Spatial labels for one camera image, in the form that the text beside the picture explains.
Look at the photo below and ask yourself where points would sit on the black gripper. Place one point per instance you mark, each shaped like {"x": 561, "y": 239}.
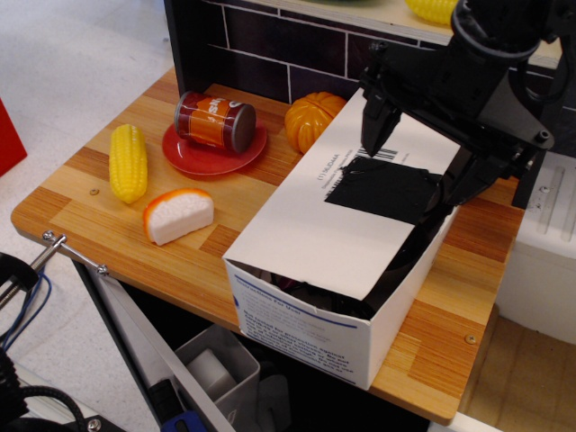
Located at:
{"x": 466, "y": 98}

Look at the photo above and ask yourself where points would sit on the white cardboard box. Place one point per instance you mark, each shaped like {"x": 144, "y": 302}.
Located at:
{"x": 301, "y": 235}

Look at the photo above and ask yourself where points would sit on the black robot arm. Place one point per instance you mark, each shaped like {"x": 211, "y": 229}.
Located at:
{"x": 510, "y": 32}

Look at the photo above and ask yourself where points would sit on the orange toy pumpkin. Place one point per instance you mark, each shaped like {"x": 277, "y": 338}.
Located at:
{"x": 309, "y": 116}

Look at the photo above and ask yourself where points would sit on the wooden shelf board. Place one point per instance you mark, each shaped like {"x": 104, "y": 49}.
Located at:
{"x": 392, "y": 17}

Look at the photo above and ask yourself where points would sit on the yellow toy corn on shelf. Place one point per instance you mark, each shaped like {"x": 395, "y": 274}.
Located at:
{"x": 433, "y": 11}

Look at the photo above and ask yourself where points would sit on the red plastic plate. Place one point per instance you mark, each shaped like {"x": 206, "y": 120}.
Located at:
{"x": 195, "y": 159}

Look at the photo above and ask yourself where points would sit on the red orange toy can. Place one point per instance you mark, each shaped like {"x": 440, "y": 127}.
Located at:
{"x": 215, "y": 121}

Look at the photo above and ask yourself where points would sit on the white orange toy cheese wedge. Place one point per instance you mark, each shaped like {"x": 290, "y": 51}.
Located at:
{"x": 177, "y": 213}

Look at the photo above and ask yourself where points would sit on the yellow toy corn cob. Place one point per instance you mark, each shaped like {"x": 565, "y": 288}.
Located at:
{"x": 128, "y": 163}

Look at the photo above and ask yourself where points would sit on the white roll in bin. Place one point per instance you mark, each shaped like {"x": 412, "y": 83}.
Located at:
{"x": 214, "y": 378}

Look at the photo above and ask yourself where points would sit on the grey plastic bin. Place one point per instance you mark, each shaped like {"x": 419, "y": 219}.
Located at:
{"x": 239, "y": 406}

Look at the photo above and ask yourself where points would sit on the red box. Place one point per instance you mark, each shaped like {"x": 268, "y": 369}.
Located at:
{"x": 12, "y": 150}

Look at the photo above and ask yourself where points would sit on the metal table clamp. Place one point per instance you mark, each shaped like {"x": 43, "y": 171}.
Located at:
{"x": 17, "y": 275}

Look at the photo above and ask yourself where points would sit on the blue black tool handle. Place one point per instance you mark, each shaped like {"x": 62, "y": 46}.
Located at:
{"x": 169, "y": 409}

